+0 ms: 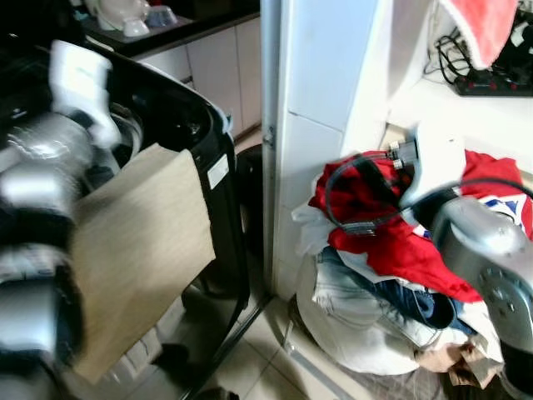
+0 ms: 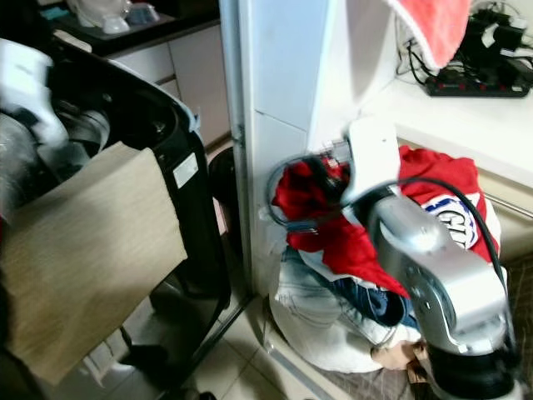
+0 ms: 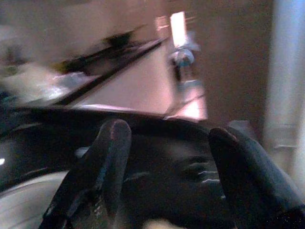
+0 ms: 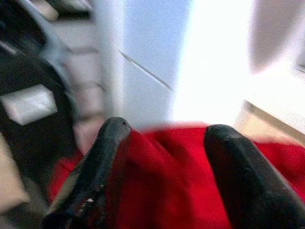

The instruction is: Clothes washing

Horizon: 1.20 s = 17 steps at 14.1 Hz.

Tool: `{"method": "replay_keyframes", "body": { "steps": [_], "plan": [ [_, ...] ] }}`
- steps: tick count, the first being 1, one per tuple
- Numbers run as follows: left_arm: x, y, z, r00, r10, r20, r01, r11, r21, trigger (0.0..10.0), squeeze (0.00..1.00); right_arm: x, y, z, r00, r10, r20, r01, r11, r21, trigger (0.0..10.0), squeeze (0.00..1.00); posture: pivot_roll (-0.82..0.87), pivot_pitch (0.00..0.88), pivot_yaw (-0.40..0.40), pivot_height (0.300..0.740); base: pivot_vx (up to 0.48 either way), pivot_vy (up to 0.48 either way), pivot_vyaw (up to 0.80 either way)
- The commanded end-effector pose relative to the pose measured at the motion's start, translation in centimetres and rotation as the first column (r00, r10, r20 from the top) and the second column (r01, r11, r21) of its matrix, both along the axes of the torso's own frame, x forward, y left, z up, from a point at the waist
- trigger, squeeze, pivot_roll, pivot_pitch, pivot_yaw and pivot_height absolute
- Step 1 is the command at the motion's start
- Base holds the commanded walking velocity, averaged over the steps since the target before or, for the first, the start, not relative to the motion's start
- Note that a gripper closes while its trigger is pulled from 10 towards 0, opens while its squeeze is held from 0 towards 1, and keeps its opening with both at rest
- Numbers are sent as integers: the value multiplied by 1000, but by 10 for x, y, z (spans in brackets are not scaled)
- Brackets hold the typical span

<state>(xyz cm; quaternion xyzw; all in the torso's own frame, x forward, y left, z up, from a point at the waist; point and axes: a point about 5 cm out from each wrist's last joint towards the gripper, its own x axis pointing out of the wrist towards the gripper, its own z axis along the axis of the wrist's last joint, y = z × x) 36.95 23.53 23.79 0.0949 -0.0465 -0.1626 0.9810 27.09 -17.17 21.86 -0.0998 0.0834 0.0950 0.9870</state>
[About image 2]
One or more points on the red printed garment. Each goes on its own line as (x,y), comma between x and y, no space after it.
(333,242)

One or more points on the beige woven cloth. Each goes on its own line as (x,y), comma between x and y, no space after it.
(83,258)

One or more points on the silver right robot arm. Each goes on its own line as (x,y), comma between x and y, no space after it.
(433,267)

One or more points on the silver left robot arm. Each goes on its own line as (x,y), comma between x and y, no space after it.
(21,167)

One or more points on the blue denim jeans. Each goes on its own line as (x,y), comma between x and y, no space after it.
(350,296)

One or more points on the white kitchen cabinet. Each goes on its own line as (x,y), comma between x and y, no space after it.
(200,75)

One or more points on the black power strip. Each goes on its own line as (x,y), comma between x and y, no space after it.
(475,86)

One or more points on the pink hanging towel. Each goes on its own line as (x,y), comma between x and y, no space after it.
(437,29)

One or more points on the brown crumpled cloth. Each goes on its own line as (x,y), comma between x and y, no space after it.
(396,358)

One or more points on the black robot leg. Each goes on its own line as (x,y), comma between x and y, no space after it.
(475,375)

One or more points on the white dishes on rack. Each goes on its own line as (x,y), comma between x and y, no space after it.
(108,12)

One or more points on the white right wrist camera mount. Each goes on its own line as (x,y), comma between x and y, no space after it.
(371,158)

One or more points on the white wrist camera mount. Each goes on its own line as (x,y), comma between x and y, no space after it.
(371,158)
(23,79)

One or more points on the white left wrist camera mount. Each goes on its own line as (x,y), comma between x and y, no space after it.
(23,79)

